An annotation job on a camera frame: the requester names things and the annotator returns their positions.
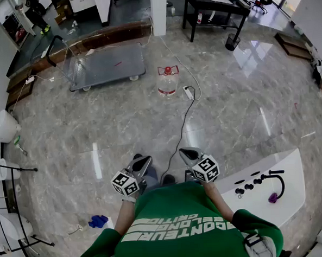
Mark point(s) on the white plastic container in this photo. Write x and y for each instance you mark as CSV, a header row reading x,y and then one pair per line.
x,y
5,170

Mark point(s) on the white power strip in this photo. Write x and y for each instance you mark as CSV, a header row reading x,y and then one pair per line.
x,y
188,93
30,79

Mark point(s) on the small white bottle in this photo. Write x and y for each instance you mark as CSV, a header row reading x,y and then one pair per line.
x,y
74,23

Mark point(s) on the person's left forearm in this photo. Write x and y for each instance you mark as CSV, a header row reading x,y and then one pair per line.
x,y
125,215

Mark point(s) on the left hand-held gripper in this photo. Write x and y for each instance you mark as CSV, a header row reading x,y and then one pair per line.
x,y
125,183

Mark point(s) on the purple scrubber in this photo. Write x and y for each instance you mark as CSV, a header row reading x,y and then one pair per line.
x,y
273,197

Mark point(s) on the blue cloth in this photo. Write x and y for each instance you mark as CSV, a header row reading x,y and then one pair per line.
x,y
98,221

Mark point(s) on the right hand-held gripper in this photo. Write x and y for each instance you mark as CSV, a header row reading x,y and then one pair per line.
x,y
205,168

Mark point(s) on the white pillar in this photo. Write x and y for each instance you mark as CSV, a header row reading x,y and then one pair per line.
x,y
159,14

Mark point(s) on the person's right shoe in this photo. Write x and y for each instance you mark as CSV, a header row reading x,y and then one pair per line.
x,y
169,179

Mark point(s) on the black box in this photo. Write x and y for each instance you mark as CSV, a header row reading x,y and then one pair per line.
x,y
191,175

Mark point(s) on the person's shoe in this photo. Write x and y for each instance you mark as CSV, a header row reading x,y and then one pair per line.
x,y
169,179
137,156

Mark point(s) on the pile of cardboard boxes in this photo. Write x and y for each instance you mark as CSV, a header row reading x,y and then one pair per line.
x,y
62,11

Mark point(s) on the bottle with red label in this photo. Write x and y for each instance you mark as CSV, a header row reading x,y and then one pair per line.
x,y
200,18

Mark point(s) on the white service robot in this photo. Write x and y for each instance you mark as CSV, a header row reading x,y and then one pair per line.
x,y
81,2

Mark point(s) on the metal platform trolley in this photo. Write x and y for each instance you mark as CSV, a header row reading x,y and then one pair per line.
x,y
105,64

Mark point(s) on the person's green t-shirt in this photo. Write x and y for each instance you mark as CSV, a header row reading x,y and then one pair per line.
x,y
176,205

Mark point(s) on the black knob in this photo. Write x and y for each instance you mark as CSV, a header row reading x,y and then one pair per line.
x,y
249,186
257,181
239,191

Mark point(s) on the person's left shoe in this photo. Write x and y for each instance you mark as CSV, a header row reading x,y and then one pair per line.
x,y
137,156

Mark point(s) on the person's right forearm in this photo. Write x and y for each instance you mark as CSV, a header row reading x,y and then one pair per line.
x,y
217,200

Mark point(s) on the white wristband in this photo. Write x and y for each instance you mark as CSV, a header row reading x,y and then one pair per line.
x,y
128,199

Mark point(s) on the red bottle cap with handle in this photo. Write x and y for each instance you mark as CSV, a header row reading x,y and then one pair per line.
x,y
167,84

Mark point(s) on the white ceramic fixture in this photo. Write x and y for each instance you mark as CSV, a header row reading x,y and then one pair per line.
x,y
12,229

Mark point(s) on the black mesh waste bin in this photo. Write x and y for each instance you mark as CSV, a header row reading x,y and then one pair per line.
x,y
232,42

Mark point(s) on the low wooden steps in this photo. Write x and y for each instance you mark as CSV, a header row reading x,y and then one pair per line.
x,y
293,46
19,87

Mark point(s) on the person's grey jeans leg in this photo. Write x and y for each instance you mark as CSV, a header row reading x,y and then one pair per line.
x,y
151,177

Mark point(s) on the red pen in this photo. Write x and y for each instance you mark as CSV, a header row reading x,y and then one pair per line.
x,y
118,63

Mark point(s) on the black faucet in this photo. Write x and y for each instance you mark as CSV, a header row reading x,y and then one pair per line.
x,y
282,183

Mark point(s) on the white table with black parts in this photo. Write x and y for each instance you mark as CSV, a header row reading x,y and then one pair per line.
x,y
264,211

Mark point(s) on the clear plastic bottle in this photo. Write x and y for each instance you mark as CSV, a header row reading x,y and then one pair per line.
x,y
173,11

